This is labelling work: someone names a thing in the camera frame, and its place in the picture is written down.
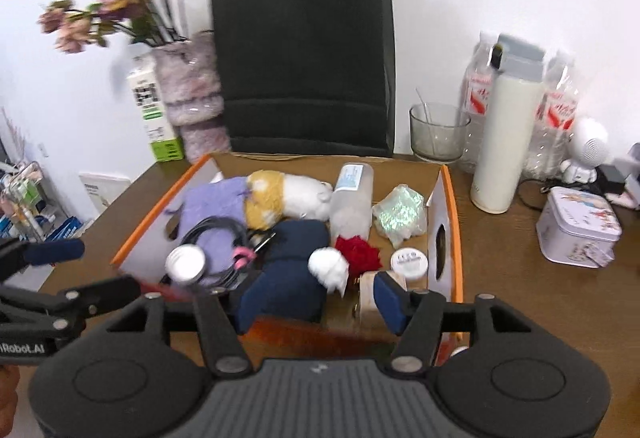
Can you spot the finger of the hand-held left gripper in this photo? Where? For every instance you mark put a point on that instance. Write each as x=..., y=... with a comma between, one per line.
x=100, y=293
x=52, y=251

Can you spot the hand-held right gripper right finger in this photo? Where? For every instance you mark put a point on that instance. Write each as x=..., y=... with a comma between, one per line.
x=392, y=300

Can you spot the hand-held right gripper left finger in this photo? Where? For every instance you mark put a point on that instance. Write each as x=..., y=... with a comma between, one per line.
x=247, y=308

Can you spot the white round jar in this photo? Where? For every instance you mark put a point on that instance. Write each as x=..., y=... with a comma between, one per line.
x=410, y=263

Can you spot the red fabric flower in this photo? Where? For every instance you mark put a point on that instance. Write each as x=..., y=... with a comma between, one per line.
x=360, y=255

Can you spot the navy blue pouch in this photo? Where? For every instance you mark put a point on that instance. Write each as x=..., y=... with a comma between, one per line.
x=295, y=258

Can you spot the orange cardboard box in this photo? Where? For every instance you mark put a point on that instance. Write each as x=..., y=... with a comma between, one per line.
x=300, y=165

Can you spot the brown wooden desktop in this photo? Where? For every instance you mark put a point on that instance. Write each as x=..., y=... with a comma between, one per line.
x=500, y=278

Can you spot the blue packets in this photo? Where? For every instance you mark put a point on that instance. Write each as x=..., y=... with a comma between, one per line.
x=65, y=228

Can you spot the white cardboard box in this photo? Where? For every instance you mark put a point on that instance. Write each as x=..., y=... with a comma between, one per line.
x=102, y=188

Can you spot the iridescent crinkled bag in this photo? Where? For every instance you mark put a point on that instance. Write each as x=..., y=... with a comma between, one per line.
x=400, y=213

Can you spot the clear plastic bottle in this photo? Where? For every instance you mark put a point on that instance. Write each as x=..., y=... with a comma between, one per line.
x=350, y=198

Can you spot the yellow white plush toy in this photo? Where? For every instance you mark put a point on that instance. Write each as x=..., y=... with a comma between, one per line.
x=300, y=193

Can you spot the clear glass cup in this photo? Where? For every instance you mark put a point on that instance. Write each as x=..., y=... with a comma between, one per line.
x=435, y=138

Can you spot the white green milk carton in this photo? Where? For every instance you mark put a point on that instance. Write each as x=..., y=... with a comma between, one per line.
x=150, y=108

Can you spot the clear stirring rod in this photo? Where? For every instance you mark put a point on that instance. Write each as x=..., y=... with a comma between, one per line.
x=426, y=118

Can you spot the white thermos flask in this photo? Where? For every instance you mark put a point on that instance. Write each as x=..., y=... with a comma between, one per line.
x=505, y=143

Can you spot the printed tin box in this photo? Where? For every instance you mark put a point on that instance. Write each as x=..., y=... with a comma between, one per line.
x=575, y=223

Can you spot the clear water bottle red label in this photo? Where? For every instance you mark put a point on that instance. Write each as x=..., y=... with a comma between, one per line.
x=555, y=118
x=475, y=108

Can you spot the purple textured vase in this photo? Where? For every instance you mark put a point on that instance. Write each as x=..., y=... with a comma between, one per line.
x=195, y=88

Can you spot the white robot toy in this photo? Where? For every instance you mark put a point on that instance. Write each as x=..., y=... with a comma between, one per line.
x=587, y=143

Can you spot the black power adapter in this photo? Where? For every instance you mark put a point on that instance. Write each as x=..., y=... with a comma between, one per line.
x=612, y=178

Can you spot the black paper bag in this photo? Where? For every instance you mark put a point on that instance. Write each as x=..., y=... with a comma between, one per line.
x=300, y=58

